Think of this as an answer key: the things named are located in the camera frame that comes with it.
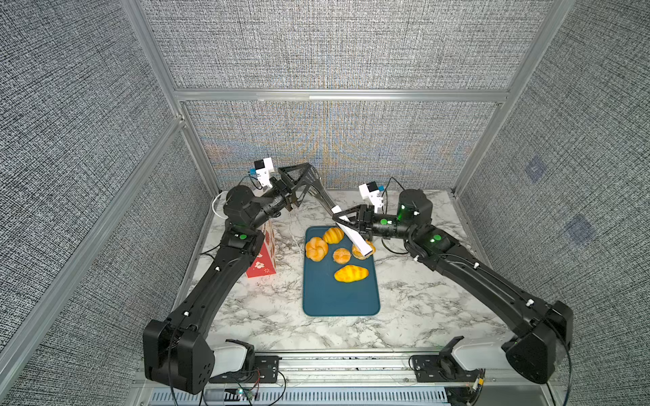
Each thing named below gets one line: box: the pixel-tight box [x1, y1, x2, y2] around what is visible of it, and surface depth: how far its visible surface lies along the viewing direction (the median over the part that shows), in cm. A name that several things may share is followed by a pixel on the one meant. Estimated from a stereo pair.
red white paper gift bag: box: [245, 220, 276, 279], surface depth 92 cm
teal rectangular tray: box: [302, 225, 381, 317], surface depth 92 cm
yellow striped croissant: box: [333, 264, 370, 284], surface depth 92 cm
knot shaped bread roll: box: [304, 236, 329, 263], surface depth 99 cm
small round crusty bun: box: [332, 246, 352, 265], surface depth 96 cm
